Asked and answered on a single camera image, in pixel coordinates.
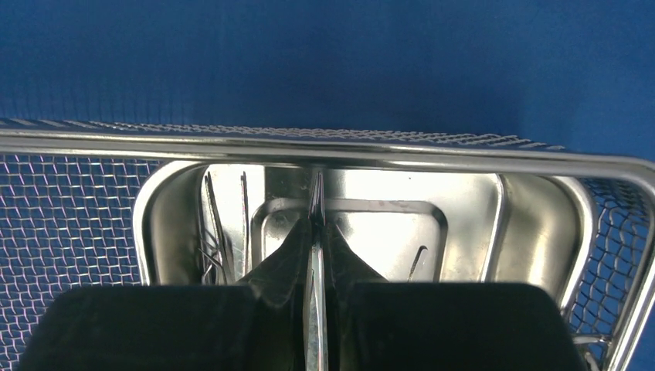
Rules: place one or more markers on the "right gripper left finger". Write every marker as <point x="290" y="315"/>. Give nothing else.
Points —
<point x="276" y="336"/>

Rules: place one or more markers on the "stainless steel inner tray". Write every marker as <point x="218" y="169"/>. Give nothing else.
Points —
<point x="476" y="226"/>

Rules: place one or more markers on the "blue surgical drape cloth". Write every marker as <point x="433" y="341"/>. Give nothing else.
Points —
<point x="574" y="73"/>

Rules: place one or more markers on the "steel surgical forceps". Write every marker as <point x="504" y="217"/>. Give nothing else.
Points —
<point x="224" y="252"/>

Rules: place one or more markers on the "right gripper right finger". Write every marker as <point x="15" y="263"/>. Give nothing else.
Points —
<point x="343" y="268"/>

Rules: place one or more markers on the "metal mesh instrument basket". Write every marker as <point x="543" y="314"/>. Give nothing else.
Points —
<point x="72" y="297"/>

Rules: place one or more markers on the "steel surgical scissors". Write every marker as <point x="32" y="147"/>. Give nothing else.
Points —
<point x="315" y="322"/>

